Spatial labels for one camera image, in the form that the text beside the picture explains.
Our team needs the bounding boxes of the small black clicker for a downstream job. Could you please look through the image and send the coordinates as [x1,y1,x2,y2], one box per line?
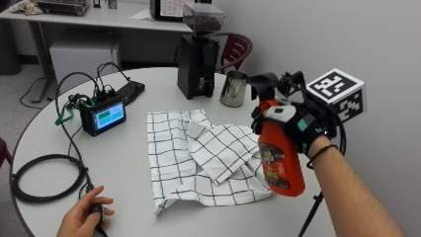
[88,202,105,229]

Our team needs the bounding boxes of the orange spray bottle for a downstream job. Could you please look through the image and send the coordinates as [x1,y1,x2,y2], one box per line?
[247,73,306,198]

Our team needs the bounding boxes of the steel milk pitcher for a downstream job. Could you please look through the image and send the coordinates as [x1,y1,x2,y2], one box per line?
[218,70,250,109]

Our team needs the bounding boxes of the black wrist band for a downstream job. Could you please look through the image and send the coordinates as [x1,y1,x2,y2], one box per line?
[305,143,339,171]

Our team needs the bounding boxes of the white marker cube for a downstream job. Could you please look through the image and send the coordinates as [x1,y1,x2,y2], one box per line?
[305,67,366,123]

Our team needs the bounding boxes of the white checkered towel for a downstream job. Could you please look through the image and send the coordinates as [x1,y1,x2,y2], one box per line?
[145,109,275,216]

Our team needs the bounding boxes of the red chair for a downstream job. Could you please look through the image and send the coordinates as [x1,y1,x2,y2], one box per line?
[0,137,13,168]
[213,32,254,75]

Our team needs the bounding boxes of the black coffee grinder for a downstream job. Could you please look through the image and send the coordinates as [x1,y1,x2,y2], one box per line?
[175,2,227,101]

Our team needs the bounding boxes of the small black screen device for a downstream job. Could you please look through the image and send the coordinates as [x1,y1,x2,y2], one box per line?
[77,93,129,137]

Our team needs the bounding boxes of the black stand leg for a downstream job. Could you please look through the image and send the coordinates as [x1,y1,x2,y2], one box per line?
[295,191,326,237]

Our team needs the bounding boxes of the flat black box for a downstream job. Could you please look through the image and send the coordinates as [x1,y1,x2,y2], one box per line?
[114,80,146,106]

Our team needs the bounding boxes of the black appliance with white sheet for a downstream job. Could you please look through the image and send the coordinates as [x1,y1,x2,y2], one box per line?
[149,0,194,24]

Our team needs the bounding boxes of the white cabinet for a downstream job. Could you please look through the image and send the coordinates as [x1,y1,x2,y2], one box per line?
[49,39,122,87]

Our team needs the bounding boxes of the white paper sheet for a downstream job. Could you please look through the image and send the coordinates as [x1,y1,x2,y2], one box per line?
[129,8,153,22]

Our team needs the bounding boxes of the dark grey bin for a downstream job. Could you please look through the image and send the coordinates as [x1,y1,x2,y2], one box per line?
[0,19,24,76]

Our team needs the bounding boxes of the grey desk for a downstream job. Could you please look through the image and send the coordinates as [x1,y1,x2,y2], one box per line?
[0,0,194,104]

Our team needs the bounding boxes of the grey metal tray device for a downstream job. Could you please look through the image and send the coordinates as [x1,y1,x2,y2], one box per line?
[36,0,90,17]

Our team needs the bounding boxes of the crumpled beige cloth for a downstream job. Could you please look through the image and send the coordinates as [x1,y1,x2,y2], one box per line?
[8,0,45,16]

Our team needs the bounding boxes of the black glove cable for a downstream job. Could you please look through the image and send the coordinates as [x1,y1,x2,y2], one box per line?
[330,107,349,156]

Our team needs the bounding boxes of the coiled black cable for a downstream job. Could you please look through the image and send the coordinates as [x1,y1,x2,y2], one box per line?
[10,153,89,203]

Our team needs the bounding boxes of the long black cable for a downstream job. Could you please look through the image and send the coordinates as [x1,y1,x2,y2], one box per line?
[53,71,102,198]

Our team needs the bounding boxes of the green cable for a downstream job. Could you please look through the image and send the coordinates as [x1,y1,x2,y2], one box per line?
[53,98,96,126]

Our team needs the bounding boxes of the black floor cable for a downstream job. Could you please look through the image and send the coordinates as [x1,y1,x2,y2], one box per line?
[18,76,57,111]

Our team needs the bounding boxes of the thin black cables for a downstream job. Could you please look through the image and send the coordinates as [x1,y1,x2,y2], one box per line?
[94,61,133,95]

